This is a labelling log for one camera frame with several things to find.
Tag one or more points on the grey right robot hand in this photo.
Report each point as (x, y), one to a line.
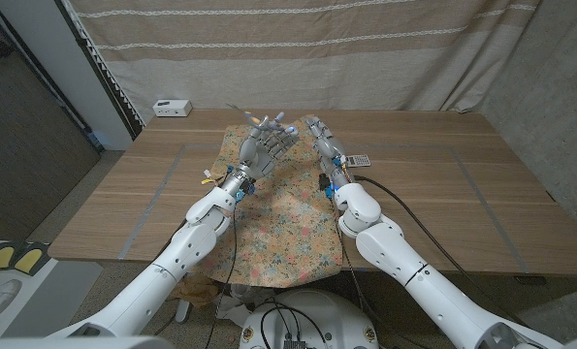
(330, 145)

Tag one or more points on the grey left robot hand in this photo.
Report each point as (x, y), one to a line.
(261, 152)

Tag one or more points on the floral orange fabric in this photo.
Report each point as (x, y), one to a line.
(288, 228)

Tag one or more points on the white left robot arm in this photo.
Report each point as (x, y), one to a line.
(171, 266)

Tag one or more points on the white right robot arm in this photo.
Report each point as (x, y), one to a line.
(414, 276)

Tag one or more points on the small white calculator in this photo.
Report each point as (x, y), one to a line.
(362, 160)

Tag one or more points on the crumpled brown paper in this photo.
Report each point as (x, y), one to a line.
(198, 291)

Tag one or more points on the crumpled white paper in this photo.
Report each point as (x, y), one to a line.
(232, 310)

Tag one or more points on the beige striped curtain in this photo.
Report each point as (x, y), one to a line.
(341, 53)

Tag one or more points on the white power strip box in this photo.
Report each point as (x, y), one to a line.
(171, 108)

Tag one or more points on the white robot torso base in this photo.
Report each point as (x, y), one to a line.
(317, 315)

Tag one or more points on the grey table leg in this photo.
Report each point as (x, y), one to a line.
(183, 310)

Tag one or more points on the black torso connector block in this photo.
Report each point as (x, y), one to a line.
(295, 345)

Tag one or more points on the dark wooden door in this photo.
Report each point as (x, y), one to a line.
(26, 145)

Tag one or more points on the white grey floor platform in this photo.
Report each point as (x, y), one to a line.
(50, 291)

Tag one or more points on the black metal frame post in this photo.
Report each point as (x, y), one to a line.
(116, 97)

